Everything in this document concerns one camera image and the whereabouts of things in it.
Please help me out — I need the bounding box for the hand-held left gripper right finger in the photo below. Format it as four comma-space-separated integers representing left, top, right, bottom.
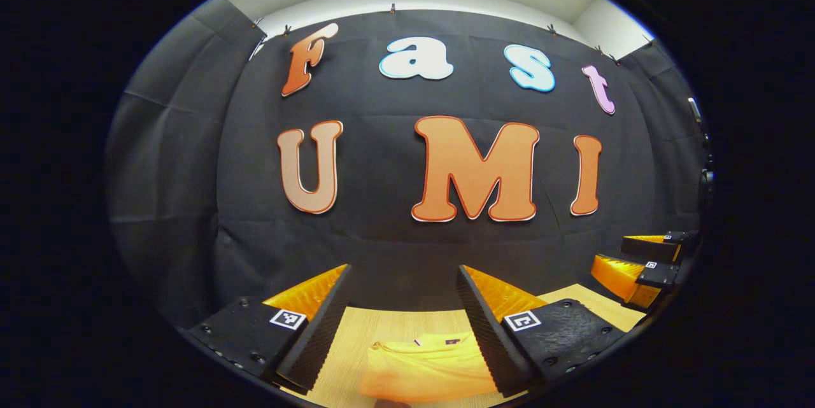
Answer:
456, 265, 631, 398

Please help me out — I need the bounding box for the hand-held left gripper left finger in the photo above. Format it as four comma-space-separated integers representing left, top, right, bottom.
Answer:
185, 264, 353, 396

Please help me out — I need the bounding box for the orange T-shirt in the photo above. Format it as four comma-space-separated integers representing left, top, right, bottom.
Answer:
358, 332, 500, 404

